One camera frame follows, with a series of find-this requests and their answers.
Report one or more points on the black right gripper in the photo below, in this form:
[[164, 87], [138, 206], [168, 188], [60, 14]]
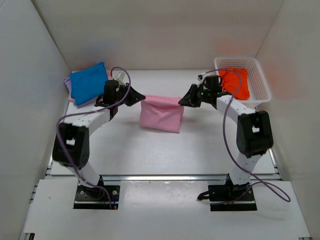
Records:
[[189, 100]]

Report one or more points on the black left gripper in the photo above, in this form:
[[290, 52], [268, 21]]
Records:
[[135, 97]]

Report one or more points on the pink t shirt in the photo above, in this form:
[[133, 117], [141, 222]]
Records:
[[161, 113]]

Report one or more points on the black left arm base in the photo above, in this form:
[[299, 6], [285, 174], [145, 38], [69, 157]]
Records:
[[87, 198]]

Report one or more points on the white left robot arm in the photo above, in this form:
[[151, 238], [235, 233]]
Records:
[[72, 142]]

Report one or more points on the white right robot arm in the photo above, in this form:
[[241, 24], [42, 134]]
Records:
[[253, 134]]

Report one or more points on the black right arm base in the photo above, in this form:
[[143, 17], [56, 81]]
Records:
[[229, 197]]

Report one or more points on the salmon folded t shirt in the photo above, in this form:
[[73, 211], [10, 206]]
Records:
[[109, 75]]

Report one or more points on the orange t shirt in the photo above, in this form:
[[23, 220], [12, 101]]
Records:
[[231, 80]]

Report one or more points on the blue folded t shirt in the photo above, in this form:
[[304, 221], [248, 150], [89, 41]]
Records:
[[88, 84]]

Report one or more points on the white plastic basket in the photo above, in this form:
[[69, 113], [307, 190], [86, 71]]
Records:
[[257, 83]]

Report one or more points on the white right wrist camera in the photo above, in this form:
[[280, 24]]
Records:
[[201, 77]]

